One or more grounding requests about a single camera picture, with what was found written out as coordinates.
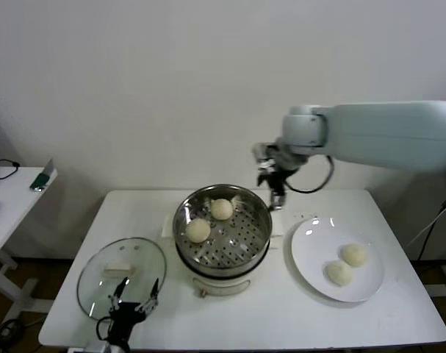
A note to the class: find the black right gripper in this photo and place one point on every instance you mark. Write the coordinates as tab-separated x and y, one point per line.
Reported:
277	176

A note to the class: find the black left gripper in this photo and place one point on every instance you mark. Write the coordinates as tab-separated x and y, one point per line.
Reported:
125	321

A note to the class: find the white steamed baozi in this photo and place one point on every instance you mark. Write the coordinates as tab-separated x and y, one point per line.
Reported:
339	274
197	231
353	254
221	209

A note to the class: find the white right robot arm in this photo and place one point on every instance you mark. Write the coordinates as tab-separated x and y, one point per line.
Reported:
384	136

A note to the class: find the perforated steel steamer basket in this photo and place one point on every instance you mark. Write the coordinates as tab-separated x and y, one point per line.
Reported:
244	235

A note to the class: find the white round plate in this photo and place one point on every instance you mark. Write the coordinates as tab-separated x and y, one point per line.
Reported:
311	257

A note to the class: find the cream electric cooker pot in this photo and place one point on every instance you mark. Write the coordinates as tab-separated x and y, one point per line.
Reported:
222	287

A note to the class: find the green and grey tool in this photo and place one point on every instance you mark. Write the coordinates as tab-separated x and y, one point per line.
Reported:
42	180

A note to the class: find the white side table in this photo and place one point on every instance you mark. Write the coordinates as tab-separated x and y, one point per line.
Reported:
13	206

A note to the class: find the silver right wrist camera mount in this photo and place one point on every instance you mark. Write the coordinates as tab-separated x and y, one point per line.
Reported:
265	151

